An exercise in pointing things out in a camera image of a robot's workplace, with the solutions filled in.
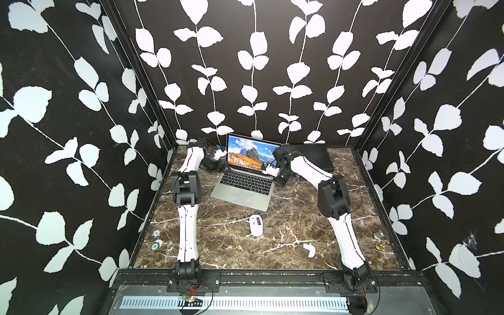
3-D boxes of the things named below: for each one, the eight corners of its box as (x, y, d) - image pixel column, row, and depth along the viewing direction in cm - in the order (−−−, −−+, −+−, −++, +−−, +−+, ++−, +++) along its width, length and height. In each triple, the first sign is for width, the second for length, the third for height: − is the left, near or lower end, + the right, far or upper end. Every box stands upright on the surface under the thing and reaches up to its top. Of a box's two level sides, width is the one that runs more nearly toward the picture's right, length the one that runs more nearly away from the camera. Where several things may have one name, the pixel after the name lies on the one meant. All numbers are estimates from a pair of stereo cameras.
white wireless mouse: (249, 236, 87) (249, 234, 85) (249, 216, 93) (249, 214, 91) (262, 236, 87) (263, 234, 85) (262, 216, 93) (262, 214, 91)
